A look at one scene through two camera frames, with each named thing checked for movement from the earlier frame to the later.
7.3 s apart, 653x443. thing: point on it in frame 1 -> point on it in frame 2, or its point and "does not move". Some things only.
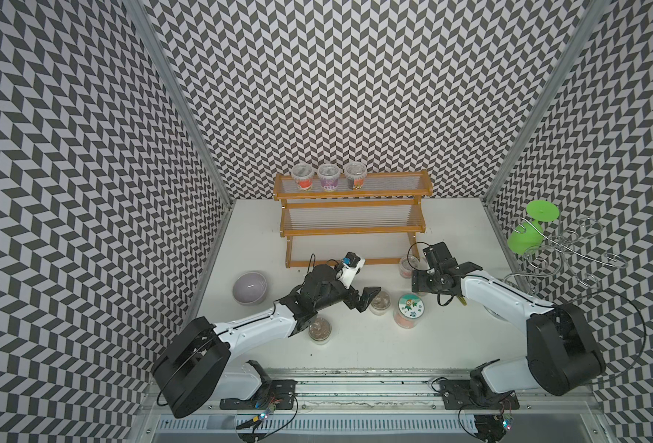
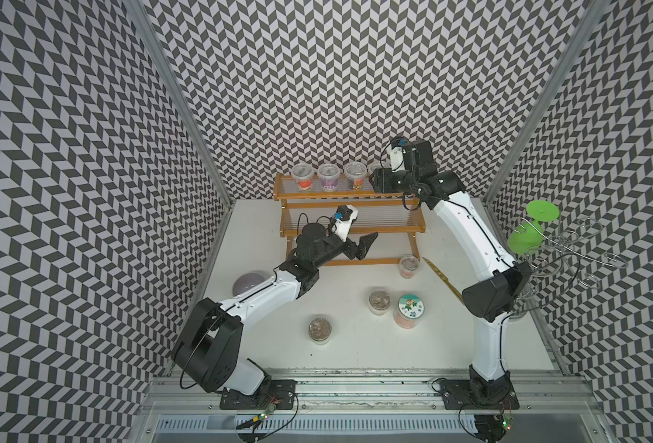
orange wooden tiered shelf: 355,204 does not move
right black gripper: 419,282 -> 382,181
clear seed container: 328,175 does not move
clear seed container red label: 302,174 does not move
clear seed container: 355,173 does not move
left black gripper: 363,301 -> 361,248
